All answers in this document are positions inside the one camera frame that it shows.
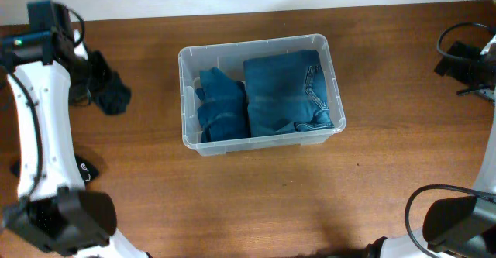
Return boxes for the small black garment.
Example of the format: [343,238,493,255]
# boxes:
[69,51,132,115]

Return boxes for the medium blue jeans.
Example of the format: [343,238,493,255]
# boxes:
[243,50,334,137]

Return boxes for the dark blue taped knit garment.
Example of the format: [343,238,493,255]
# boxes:
[195,67,251,143]

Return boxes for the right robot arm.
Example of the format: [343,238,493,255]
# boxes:
[363,40,495,258]

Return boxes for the large black garment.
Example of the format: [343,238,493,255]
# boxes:
[9,155,100,184]

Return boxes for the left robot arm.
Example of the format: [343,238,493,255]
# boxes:
[1,0,145,257]

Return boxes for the clear plastic storage bin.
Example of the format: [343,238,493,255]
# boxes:
[178,33,346,157]

